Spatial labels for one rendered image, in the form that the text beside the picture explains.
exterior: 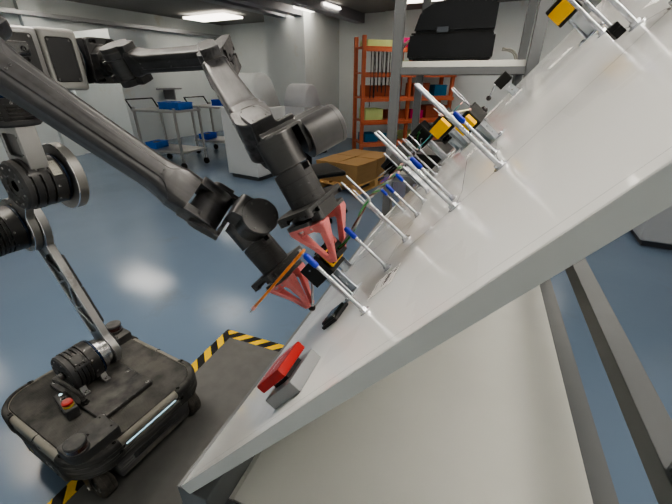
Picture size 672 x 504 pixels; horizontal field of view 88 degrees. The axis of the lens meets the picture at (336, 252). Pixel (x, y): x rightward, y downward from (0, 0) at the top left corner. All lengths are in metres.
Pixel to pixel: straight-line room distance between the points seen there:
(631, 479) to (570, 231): 1.81
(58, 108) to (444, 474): 0.81
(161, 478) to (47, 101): 1.45
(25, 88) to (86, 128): 0.08
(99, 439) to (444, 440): 1.21
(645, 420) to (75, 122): 0.87
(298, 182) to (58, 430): 1.47
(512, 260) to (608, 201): 0.05
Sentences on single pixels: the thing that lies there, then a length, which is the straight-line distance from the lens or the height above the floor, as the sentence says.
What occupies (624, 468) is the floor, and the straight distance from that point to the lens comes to 2.02.
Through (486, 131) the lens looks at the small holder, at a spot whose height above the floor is 1.32.
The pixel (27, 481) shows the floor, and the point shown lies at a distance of 2.02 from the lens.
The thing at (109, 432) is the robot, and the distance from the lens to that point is 1.61.
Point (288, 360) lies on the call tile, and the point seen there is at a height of 1.13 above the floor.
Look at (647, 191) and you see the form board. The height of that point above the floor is 1.36.
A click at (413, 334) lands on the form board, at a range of 0.26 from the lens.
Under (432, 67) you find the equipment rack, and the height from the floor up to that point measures 1.44.
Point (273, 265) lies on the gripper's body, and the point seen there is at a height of 1.11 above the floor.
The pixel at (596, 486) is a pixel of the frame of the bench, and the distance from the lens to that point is 0.82.
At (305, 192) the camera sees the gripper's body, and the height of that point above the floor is 1.26.
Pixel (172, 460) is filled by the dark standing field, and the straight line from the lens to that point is 1.80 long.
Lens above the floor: 1.41
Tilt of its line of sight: 27 degrees down
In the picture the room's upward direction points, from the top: straight up
